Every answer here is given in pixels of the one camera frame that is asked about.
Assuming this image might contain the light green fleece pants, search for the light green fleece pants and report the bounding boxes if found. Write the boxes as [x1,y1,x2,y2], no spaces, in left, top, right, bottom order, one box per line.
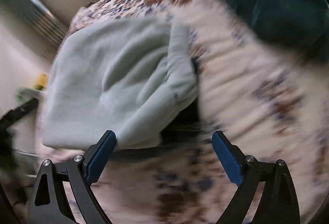
[42,17,198,150]

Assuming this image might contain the floral bed blanket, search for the floral bed blanket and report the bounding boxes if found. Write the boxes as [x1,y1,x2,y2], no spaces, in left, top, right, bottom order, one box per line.
[36,0,329,224]

